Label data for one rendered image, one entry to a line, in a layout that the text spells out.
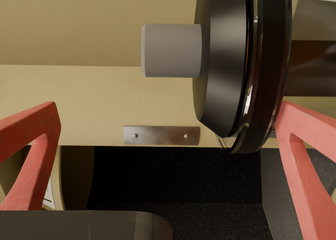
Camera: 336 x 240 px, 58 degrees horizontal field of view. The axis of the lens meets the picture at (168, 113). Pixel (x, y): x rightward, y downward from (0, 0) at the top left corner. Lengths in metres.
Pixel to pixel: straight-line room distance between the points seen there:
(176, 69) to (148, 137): 0.14
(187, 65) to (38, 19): 0.60
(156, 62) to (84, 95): 0.18
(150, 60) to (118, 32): 0.55
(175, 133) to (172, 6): 0.43
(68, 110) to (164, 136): 0.09
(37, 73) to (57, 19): 0.36
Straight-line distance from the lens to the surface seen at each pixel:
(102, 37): 0.71
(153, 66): 0.15
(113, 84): 0.34
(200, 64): 0.15
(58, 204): 0.40
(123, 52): 0.72
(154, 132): 0.28
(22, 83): 0.36
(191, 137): 0.29
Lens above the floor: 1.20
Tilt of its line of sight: 1 degrees down
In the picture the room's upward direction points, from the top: 89 degrees counter-clockwise
